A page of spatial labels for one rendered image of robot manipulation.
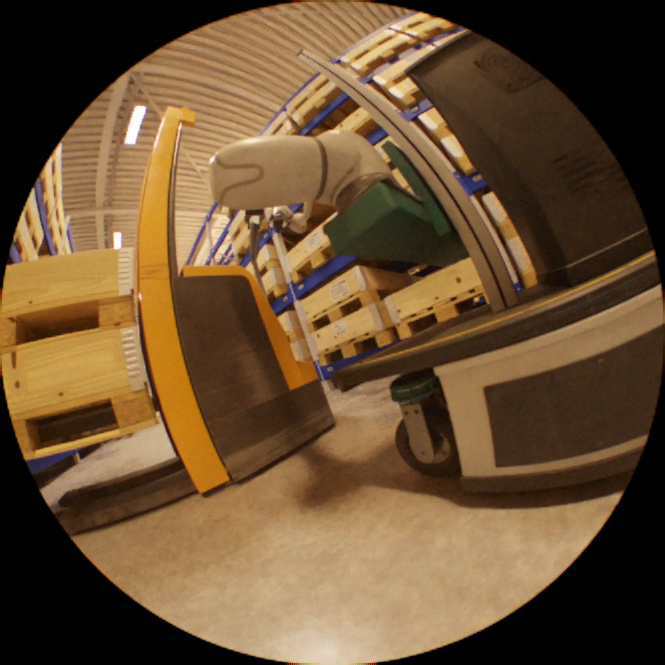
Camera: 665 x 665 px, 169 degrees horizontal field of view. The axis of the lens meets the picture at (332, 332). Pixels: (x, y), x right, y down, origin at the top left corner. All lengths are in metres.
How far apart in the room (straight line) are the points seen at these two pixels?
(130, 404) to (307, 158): 0.82
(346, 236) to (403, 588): 0.59
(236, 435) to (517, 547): 0.85
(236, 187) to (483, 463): 0.61
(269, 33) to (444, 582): 7.90
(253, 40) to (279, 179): 7.22
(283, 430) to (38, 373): 0.98
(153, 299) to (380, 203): 0.85
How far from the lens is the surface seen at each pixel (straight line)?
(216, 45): 7.49
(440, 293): 1.60
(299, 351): 2.41
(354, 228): 0.41
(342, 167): 0.48
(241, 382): 0.90
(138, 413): 0.83
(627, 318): 0.33
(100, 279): 0.98
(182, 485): 1.00
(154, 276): 1.02
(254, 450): 0.91
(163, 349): 0.90
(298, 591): 0.46
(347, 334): 1.94
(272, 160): 0.44
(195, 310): 0.92
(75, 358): 0.89
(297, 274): 2.35
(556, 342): 0.30
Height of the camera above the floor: 0.36
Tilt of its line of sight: 5 degrees up
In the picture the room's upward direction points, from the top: 20 degrees counter-clockwise
